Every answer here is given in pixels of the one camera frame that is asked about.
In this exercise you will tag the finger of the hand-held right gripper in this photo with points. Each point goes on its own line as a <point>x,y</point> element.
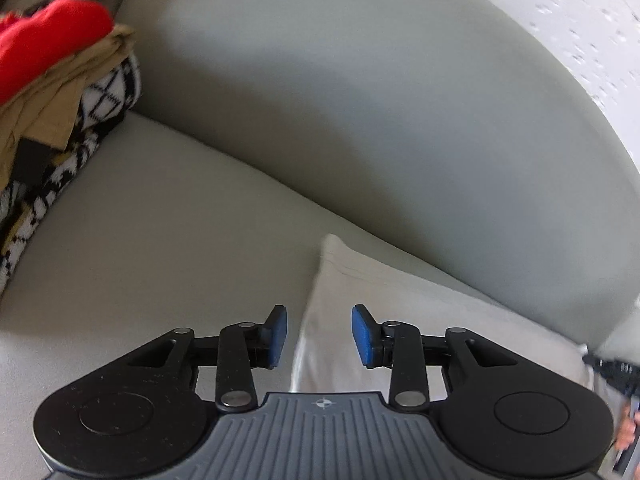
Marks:
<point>607,366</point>

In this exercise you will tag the person's right hand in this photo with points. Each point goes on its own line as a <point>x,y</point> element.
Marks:
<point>625,434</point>

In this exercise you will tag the grey sofa back cushion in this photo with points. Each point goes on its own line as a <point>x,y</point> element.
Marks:
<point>350,110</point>

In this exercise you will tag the white printed sweatshirt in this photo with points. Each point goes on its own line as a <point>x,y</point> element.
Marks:
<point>400,310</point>

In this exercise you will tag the grey sofa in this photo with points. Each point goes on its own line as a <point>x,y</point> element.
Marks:
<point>150,235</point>

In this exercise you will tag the red cloth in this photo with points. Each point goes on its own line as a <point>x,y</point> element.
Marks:
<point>45,40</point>

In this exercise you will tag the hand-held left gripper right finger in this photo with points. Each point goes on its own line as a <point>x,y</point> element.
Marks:
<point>362,337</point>

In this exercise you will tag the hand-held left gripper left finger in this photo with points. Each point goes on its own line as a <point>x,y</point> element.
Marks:
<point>278,336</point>

